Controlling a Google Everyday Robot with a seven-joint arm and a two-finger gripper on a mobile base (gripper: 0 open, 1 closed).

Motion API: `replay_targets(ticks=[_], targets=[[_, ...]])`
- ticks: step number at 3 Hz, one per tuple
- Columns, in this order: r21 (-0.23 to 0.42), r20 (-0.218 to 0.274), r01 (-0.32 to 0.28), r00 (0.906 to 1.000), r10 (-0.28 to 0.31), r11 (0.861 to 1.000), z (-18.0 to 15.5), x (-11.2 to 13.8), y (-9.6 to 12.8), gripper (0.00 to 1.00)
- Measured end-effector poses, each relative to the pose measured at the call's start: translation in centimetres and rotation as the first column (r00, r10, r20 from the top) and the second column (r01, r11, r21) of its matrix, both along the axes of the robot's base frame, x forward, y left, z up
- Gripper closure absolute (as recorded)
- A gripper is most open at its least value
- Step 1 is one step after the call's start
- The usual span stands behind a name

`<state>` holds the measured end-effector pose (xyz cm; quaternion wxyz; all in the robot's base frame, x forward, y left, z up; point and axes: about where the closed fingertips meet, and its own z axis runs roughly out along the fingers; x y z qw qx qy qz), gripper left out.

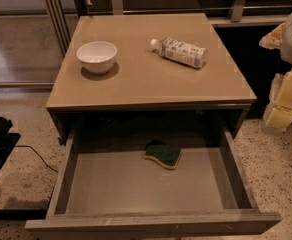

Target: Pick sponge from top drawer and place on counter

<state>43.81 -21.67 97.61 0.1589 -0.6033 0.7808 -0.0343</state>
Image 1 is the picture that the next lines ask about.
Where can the beige top drawer cabinet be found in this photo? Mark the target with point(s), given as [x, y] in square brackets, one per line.
[141, 80]

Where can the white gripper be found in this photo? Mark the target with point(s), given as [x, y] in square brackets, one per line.
[281, 91]

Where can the clear plastic labelled bottle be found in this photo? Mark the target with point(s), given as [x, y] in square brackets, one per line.
[178, 51]

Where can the green and yellow sponge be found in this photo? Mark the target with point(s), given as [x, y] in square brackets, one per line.
[163, 154]

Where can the open grey wooden drawer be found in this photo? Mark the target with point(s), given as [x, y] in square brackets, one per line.
[106, 191]

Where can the white ceramic bowl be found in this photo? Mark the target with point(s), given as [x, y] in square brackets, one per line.
[97, 57]

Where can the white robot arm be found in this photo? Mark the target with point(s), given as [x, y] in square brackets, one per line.
[286, 55]

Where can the metal shelf frame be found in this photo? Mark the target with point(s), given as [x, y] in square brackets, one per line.
[221, 12]

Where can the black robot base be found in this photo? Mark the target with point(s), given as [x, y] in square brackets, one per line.
[8, 142]

